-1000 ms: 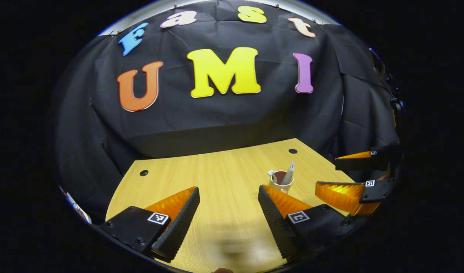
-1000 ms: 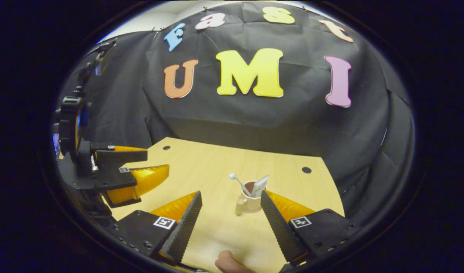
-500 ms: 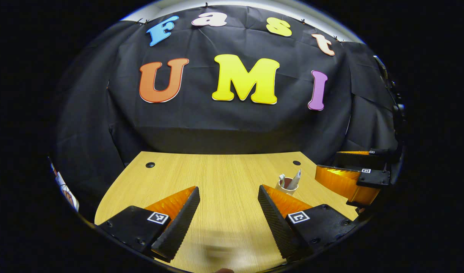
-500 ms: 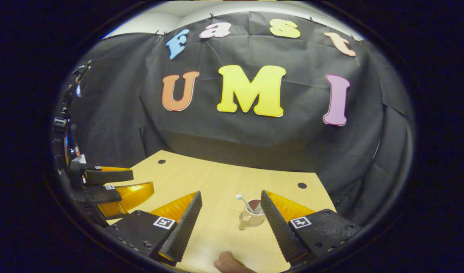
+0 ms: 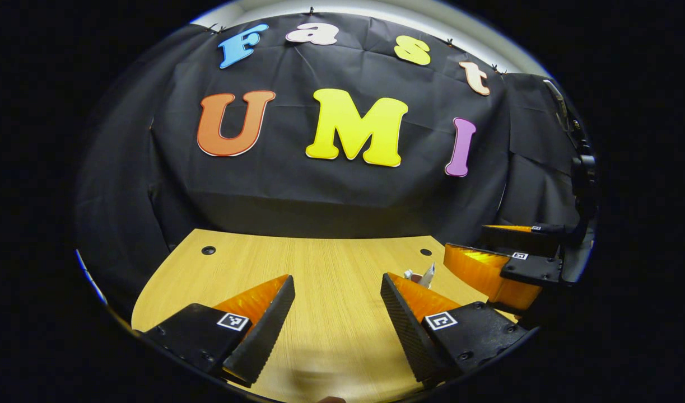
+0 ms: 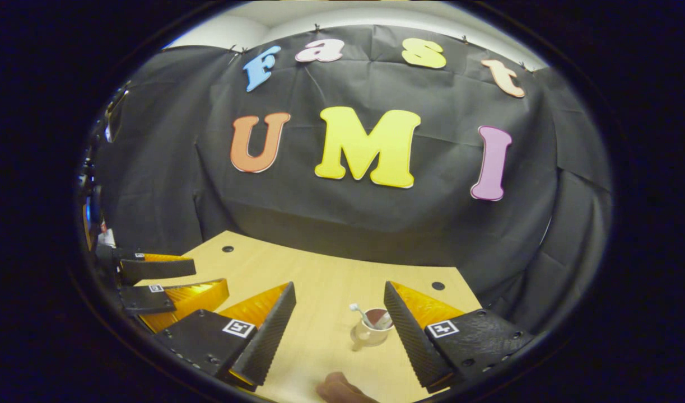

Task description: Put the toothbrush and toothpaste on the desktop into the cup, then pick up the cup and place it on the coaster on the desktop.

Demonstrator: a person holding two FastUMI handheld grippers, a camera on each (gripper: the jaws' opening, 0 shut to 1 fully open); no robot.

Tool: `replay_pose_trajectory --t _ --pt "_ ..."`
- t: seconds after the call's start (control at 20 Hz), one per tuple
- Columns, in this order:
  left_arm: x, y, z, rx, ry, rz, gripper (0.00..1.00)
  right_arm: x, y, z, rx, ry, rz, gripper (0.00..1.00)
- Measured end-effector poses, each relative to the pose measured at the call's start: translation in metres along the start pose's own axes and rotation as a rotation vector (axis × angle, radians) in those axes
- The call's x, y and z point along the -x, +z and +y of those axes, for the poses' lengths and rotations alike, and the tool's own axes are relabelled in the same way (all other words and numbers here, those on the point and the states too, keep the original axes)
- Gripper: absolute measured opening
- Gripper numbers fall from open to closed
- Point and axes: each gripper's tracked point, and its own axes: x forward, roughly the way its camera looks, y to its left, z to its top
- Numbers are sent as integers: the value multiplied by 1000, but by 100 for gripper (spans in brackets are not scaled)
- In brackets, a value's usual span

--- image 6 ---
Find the pale green toothbrush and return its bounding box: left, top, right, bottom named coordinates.
left=349, top=303, right=374, bottom=330

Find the beige cup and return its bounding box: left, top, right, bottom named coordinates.
left=351, top=308, right=396, bottom=352

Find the light wooden desktop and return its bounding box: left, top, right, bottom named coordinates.
left=134, top=230, right=483, bottom=403

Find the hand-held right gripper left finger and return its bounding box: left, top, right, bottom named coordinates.
left=151, top=282, right=297, bottom=392

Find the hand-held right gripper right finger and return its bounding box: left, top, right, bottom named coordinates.
left=383, top=280, right=534, bottom=394

